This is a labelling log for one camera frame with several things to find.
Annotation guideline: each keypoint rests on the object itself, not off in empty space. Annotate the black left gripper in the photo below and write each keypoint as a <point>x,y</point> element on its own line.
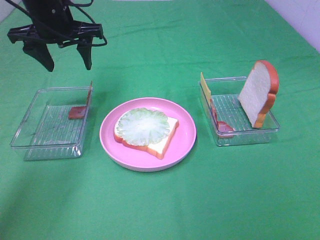
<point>56,27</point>

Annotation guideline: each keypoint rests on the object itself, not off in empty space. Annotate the bacon strip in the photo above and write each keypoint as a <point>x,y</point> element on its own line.
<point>224,130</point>
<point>78,112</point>

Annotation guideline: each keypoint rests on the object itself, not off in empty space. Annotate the green lettuce leaf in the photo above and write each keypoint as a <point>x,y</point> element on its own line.
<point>142,127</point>

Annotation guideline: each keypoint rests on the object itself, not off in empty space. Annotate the bread slice with brown crust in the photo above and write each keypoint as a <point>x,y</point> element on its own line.
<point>158,150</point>

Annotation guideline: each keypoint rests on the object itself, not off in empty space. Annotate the yellow cheese slice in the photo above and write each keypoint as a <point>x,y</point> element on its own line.
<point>206,90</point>

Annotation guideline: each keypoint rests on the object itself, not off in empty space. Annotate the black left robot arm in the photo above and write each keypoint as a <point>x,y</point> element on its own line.
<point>76,10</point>

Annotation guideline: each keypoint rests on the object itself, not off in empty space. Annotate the clear plastic tray left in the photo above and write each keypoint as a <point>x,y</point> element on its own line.
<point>45,132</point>

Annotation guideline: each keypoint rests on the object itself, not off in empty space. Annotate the clear plastic tray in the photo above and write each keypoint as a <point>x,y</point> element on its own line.
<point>224,92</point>
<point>45,132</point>

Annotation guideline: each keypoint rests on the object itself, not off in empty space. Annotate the green tablecloth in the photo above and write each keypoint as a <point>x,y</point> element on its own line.
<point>159,49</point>

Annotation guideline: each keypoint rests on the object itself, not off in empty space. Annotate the pink round plate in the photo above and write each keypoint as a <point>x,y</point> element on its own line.
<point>141,161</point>

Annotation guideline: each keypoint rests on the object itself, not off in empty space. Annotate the clear plastic tray right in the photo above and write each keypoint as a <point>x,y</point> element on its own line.
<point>224,92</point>

